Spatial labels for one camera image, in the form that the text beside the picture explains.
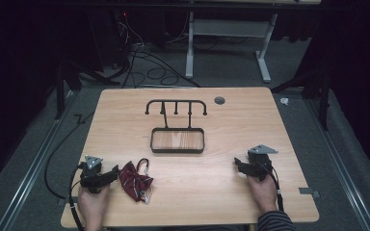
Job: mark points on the dark red bow tie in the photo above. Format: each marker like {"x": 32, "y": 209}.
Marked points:
{"x": 134, "y": 181}

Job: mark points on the person's left hand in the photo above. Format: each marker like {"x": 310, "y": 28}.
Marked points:
{"x": 93, "y": 203}

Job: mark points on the grey metal table bracket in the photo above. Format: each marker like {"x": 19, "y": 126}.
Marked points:
{"x": 308, "y": 192}

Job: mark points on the black metal stand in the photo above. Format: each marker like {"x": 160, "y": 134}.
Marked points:
{"x": 65, "y": 80}
{"x": 321, "y": 93}

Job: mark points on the person's right hand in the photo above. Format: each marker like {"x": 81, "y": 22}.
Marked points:
{"x": 263, "y": 192}

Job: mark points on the grey round table grommet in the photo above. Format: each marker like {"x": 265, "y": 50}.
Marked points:
{"x": 219, "y": 100}

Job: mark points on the white crumpled scrap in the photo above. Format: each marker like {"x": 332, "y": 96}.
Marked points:
{"x": 284, "y": 101}

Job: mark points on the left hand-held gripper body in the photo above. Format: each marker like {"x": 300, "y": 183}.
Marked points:
{"x": 91, "y": 178}

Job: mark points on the grey metal desk frame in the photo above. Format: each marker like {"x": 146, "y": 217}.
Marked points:
{"x": 228, "y": 28}

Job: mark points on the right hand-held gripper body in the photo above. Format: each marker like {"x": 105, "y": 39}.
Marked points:
{"x": 260, "y": 165}

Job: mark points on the black hook rack wooden tray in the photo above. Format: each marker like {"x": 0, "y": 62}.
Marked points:
{"x": 177, "y": 140}

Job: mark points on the metal floor rail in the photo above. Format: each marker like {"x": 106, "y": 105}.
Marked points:
{"x": 343, "y": 170}
{"x": 32, "y": 166}

